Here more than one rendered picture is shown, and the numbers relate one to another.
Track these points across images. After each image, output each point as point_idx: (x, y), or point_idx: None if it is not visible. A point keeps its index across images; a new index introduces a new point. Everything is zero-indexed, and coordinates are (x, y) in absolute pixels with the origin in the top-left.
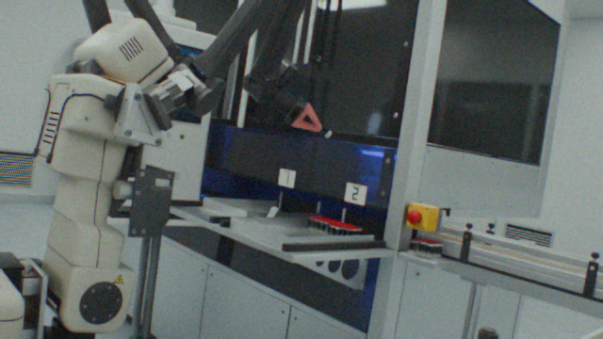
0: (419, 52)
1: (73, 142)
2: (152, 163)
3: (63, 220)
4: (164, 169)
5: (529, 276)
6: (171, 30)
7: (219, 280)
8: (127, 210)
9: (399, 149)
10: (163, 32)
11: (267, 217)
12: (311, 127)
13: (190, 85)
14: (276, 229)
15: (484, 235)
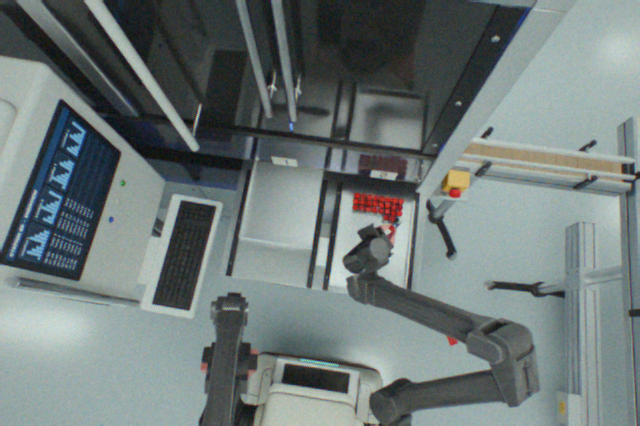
0: (479, 114)
1: None
2: (128, 228)
3: None
4: (335, 370)
5: (533, 180)
6: (17, 164)
7: (221, 193)
8: (186, 290)
9: (439, 162)
10: (238, 339)
11: (336, 246)
12: (389, 236)
13: (411, 418)
14: (342, 241)
15: (496, 159)
